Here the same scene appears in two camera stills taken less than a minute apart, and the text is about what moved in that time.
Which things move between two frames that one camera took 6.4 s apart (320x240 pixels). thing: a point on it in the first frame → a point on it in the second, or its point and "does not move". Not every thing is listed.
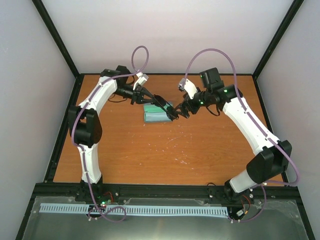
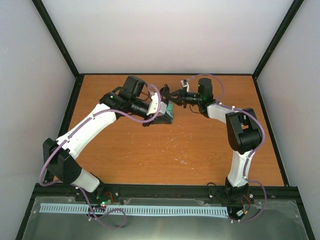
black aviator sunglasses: x=171 y=113 → x=164 y=92
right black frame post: x=288 y=19 does not move
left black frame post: x=79 y=77 does not move
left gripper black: x=138 y=94 → x=159 y=119
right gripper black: x=186 y=102 → x=181 y=99
